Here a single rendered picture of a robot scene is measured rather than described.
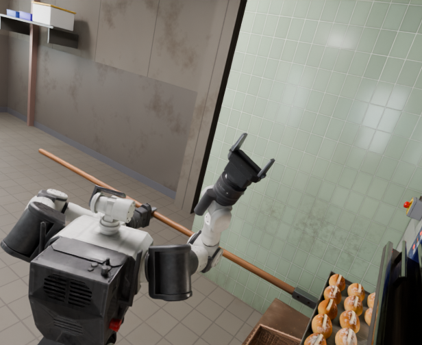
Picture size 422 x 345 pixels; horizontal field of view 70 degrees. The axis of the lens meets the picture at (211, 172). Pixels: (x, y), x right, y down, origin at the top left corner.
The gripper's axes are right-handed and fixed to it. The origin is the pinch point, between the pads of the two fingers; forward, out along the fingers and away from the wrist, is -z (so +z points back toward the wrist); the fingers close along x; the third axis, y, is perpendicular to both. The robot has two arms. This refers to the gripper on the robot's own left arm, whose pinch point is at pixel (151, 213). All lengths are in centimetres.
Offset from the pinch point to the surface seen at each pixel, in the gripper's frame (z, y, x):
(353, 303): -10, 95, -4
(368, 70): -124, 55, -96
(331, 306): 0, 88, -4
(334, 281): -19, 86, -3
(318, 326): 12, 87, -3
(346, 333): 9, 95, -4
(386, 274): -2, 99, -24
